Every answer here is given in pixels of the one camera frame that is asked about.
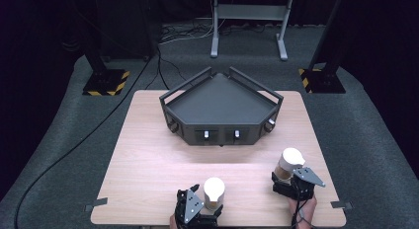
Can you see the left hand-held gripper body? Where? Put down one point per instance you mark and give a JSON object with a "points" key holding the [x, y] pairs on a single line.
{"points": [[191, 206]]}

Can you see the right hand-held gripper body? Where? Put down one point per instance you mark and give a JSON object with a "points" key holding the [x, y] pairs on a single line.
{"points": [[303, 186]]}

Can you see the black corner shelf rack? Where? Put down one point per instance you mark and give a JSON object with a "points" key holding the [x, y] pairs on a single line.
{"points": [[220, 104]]}

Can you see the person's left hand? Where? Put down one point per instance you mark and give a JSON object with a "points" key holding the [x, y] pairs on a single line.
{"points": [[173, 221]]}

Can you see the person's right hand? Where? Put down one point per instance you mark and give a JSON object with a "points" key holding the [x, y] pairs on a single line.
{"points": [[304, 211]]}

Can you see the black tape strip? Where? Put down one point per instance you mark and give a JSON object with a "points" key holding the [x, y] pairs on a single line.
{"points": [[96, 204], [341, 205]]}

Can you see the black stand with striped base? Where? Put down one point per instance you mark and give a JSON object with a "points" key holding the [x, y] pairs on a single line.
{"points": [[324, 79], [105, 81]]}

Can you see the grey metal stand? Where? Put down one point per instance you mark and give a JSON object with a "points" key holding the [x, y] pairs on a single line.
{"points": [[250, 12]]}

